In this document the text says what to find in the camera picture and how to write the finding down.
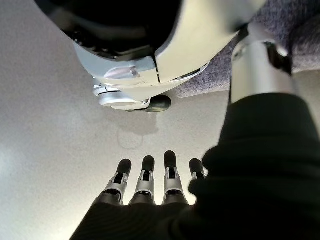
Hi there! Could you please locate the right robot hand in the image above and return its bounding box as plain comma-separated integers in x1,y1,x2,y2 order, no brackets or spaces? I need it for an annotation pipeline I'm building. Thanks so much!
69,22,320,240

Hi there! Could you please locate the grey fabric tub armchair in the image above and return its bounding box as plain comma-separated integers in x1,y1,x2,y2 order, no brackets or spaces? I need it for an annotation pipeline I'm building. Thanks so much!
174,0,320,100

